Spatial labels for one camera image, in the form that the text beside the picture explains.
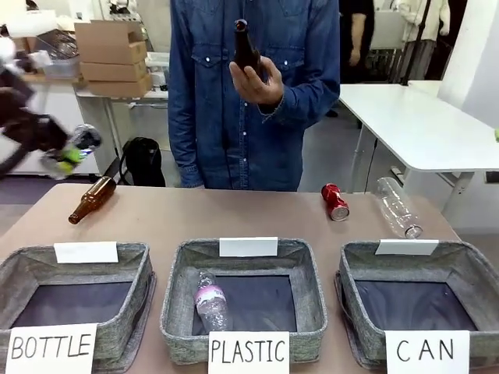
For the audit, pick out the person torso denim shirt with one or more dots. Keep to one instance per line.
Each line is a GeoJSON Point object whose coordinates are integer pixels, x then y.
{"type": "Point", "coordinates": [234, 136]}

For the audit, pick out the black backpack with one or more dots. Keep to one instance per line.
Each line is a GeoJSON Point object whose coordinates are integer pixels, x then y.
{"type": "Point", "coordinates": [144, 163]}

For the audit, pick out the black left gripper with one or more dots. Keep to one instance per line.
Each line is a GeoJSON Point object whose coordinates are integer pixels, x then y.
{"type": "Point", "coordinates": [43, 132]}

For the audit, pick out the grey fabric basket for plastic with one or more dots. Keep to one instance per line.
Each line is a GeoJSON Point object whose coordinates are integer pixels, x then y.
{"type": "Point", "coordinates": [304, 280]}

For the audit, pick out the person left hand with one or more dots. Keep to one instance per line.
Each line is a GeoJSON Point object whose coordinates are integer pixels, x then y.
{"type": "Point", "coordinates": [259, 87]}

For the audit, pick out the plastic bottle with pink label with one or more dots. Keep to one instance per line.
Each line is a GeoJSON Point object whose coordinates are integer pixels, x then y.
{"type": "Point", "coordinates": [210, 300]}

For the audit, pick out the large white table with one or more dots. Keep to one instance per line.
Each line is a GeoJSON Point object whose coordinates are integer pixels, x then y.
{"type": "Point", "coordinates": [421, 124]}

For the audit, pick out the crushed silver black Pepsi can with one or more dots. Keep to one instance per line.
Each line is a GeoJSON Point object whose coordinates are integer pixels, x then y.
{"type": "Point", "coordinates": [89, 137]}

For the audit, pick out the grey fabric basket for bottles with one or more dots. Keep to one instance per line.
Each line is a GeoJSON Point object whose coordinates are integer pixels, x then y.
{"type": "Point", "coordinates": [128, 272]}

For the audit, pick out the grey fabric basket for cans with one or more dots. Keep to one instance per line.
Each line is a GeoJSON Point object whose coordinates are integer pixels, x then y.
{"type": "Point", "coordinates": [468, 269]}

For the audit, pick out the flat closed cardboard box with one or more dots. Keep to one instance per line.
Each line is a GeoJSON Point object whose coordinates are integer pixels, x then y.
{"type": "Point", "coordinates": [113, 71]}
{"type": "Point", "coordinates": [121, 85]}

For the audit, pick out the white card on plastic basket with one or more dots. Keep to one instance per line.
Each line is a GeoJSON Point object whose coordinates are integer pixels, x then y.
{"type": "Point", "coordinates": [248, 246]}

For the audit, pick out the person right forearm denim sleeve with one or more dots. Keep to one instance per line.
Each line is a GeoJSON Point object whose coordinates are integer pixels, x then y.
{"type": "Point", "coordinates": [186, 156]}

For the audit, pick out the crushed red can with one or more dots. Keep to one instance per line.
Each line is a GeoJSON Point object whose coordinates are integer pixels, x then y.
{"type": "Point", "coordinates": [335, 200]}

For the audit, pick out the brown glass bottle neck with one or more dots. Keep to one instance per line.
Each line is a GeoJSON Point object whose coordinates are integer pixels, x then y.
{"type": "Point", "coordinates": [243, 46]}

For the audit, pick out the white desk under cardboard boxes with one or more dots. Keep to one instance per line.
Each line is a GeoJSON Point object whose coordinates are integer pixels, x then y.
{"type": "Point", "coordinates": [128, 124]}

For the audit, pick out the open cardboard box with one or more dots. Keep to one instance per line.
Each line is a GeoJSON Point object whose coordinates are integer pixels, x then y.
{"type": "Point", "coordinates": [105, 43]}

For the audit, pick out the white card on bottle basket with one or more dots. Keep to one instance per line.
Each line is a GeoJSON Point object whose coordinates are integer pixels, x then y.
{"type": "Point", "coordinates": [85, 252]}

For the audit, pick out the paper sign reading PLASTIC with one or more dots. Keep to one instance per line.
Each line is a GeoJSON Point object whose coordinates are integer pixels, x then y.
{"type": "Point", "coordinates": [248, 350]}

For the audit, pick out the clear plastic storage bin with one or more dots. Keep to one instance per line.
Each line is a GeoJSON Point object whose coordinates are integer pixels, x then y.
{"type": "Point", "coordinates": [62, 68]}

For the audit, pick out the brown glass bottle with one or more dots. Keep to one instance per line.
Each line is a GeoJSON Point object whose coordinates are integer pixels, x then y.
{"type": "Point", "coordinates": [95, 196]}

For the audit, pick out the paper sign reading BOTTLE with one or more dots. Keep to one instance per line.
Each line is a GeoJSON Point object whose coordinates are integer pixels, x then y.
{"type": "Point", "coordinates": [50, 346]}

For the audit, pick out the person left forearm denim sleeve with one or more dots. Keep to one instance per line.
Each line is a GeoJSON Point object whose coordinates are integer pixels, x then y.
{"type": "Point", "coordinates": [308, 105]}

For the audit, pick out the background person in light clothes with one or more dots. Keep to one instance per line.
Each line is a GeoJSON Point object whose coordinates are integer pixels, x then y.
{"type": "Point", "coordinates": [419, 23]}

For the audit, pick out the paper sign reading CAN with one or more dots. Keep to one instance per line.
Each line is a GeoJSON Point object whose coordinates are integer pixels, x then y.
{"type": "Point", "coordinates": [427, 350]}

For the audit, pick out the clear plastic bottle without label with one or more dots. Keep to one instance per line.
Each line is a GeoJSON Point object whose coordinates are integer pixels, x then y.
{"type": "Point", "coordinates": [395, 206]}

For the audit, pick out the white card on can basket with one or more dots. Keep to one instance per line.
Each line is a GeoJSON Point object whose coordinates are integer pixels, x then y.
{"type": "Point", "coordinates": [407, 247]}

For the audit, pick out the background person in black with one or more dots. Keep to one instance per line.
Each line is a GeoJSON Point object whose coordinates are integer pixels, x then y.
{"type": "Point", "coordinates": [360, 27]}

